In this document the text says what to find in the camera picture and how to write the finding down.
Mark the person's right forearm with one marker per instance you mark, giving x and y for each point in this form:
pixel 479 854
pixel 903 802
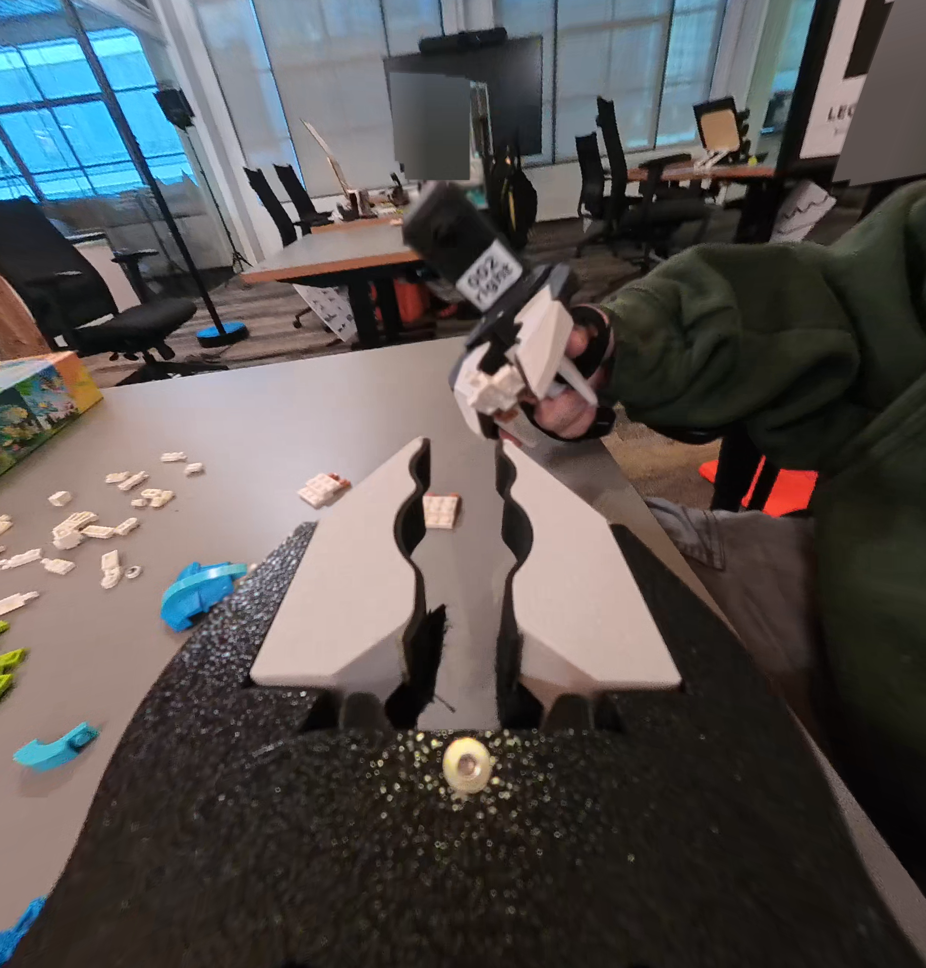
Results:
pixel 750 333

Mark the black high-back chair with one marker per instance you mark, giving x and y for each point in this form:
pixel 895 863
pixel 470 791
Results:
pixel 300 195
pixel 270 204

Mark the white and brown brick assembly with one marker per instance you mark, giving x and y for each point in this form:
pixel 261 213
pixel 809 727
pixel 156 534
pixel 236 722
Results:
pixel 321 490

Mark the chair with tan back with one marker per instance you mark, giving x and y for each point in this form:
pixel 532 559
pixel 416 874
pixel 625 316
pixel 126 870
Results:
pixel 719 127

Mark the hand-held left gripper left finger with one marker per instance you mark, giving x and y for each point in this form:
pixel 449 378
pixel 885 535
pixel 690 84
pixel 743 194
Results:
pixel 334 597

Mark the orange floor object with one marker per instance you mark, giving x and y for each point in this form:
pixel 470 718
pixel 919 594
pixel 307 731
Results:
pixel 788 488

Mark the heap of white toy bricks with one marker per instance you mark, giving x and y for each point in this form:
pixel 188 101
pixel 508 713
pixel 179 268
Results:
pixel 73 525

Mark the blue curved toy brick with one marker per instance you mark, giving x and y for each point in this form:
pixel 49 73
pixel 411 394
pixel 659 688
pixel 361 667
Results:
pixel 47 750

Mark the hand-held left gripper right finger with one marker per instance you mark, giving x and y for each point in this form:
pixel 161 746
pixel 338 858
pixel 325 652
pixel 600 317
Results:
pixel 584 597

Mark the black vertical post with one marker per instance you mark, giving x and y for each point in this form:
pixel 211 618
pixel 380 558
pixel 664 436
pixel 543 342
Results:
pixel 800 91

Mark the orange bin under desk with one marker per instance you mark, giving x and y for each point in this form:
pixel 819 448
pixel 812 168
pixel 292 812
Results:
pixel 417 299

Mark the long wooden desk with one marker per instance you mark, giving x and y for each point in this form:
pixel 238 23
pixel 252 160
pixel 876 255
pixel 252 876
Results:
pixel 705 172

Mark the large blue toy piece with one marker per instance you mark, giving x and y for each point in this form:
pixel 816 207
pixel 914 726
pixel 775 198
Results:
pixel 194 594

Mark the large black wall screen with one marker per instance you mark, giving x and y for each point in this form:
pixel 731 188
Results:
pixel 508 98

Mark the black mesh office chair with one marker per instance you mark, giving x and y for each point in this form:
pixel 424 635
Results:
pixel 610 181

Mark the person's green sweater torso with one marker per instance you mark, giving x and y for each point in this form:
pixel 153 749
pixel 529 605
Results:
pixel 887 605

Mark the small white toy brick model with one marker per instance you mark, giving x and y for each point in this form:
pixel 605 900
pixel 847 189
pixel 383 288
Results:
pixel 497 392

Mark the black pole with blue base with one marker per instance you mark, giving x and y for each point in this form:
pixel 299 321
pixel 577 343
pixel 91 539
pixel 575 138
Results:
pixel 221 333

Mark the black backpack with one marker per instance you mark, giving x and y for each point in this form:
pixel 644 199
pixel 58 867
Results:
pixel 512 200

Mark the black box on tripod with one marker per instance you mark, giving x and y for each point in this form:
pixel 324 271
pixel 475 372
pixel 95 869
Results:
pixel 175 107

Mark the white toy brick plate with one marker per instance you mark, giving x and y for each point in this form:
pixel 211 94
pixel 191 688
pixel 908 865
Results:
pixel 440 510

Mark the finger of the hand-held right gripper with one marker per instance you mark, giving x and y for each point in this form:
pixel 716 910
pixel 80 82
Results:
pixel 546 340
pixel 527 432

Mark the colourful toy brick box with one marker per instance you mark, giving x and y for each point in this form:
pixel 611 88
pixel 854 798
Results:
pixel 24 408

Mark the white wall poster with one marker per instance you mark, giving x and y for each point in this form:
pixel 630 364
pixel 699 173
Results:
pixel 834 98

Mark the wooden edged office desk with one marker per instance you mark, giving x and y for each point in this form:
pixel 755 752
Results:
pixel 334 253

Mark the person's grey pants leg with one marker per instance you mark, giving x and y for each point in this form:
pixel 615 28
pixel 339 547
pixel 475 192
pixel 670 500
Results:
pixel 750 575

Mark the black camera bar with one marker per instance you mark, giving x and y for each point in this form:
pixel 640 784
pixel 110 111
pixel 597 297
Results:
pixel 463 40

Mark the person's right hand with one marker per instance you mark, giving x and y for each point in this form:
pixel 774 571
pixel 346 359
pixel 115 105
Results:
pixel 561 416

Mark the white printed sheet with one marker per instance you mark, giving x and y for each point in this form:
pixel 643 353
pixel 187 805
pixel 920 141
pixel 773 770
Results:
pixel 331 310

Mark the black table leg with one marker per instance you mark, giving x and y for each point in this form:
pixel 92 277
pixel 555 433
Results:
pixel 743 469

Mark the white paper bag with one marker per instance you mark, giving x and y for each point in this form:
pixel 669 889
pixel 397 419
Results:
pixel 803 212

